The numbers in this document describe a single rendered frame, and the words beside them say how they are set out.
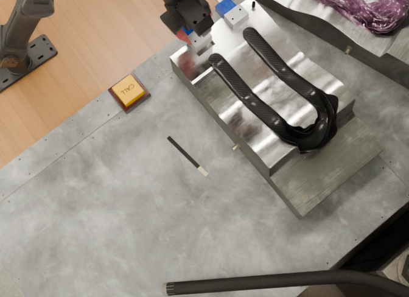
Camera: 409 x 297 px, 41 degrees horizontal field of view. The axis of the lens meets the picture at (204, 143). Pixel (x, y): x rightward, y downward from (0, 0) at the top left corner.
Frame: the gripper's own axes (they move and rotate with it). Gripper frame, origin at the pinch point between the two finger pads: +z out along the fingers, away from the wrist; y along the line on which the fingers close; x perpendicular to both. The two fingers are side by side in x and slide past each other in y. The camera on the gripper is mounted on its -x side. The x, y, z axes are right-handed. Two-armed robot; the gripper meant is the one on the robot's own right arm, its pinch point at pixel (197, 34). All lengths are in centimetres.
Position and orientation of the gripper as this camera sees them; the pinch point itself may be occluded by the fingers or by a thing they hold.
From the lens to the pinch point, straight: 134.2
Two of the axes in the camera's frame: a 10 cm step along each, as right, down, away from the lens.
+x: -5.4, -6.4, 5.4
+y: 7.8, -6.3, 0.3
